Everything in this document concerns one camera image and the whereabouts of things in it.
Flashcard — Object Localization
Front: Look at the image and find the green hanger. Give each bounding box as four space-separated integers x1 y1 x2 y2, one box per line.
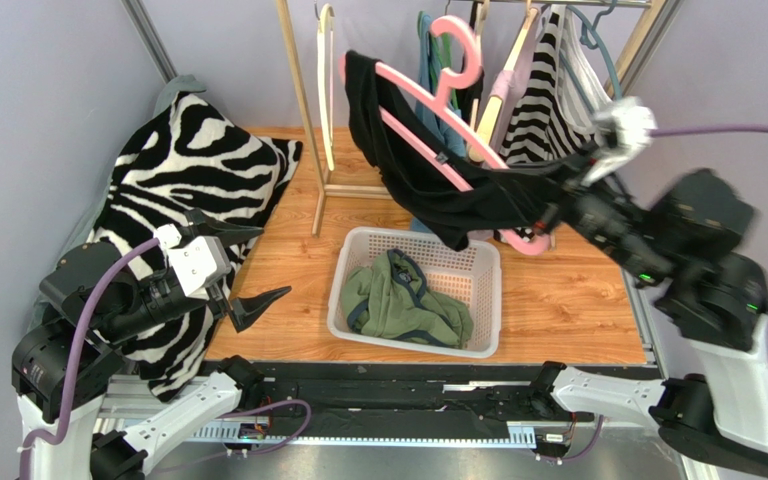
420 33 452 91

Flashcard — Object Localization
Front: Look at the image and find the cream plastic hanger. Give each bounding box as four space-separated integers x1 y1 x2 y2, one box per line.
314 2 335 172

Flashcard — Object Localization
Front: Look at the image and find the teal wire hanger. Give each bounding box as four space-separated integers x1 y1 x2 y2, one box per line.
560 1 623 112

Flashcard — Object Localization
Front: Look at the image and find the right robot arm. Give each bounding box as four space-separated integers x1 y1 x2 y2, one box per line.
518 143 768 478

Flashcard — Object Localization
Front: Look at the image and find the lilac ribbed tank top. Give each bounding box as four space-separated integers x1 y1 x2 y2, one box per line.
485 7 540 149

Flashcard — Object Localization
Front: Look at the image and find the black mounting rail base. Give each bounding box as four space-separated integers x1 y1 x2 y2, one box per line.
109 359 665 461

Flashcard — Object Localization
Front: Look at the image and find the wooden clothes rack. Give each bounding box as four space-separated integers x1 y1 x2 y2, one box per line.
275 0 683 238

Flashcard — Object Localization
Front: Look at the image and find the wooden hanger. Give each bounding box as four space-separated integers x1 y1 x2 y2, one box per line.
469 1 540 151

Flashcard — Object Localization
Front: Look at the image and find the blue ribbed tank top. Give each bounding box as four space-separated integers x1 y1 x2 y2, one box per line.
414 11 466 157

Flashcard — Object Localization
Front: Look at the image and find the green tank top navy trim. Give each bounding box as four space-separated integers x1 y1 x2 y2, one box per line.
339 248 475 349

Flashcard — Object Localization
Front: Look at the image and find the pink hanger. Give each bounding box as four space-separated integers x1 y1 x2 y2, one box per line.
338 14 552 258

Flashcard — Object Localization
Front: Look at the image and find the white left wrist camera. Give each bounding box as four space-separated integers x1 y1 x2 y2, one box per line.
153 224 231 300

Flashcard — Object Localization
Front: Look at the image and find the zebra print blanket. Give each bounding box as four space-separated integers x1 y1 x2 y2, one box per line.
77 92 304 403

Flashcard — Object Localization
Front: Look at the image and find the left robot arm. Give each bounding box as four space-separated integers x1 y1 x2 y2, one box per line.
12 209 286 479

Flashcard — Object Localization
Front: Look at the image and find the black white striped tank top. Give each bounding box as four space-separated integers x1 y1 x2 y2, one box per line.
497 5 609 173

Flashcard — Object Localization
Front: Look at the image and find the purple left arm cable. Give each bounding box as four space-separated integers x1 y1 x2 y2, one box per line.
17 238 162 480

